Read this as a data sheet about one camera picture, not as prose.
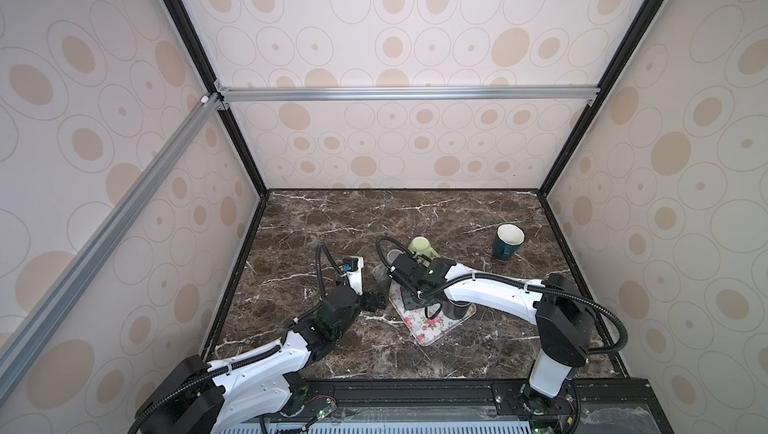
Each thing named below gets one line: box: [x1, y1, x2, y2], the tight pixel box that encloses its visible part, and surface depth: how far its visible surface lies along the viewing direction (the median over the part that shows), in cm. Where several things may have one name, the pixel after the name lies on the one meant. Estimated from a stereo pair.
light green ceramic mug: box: [408, 236, 441, 260], surface depth 94 cm
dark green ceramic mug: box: [492, 223, 525, 261], surface depth 96 cm
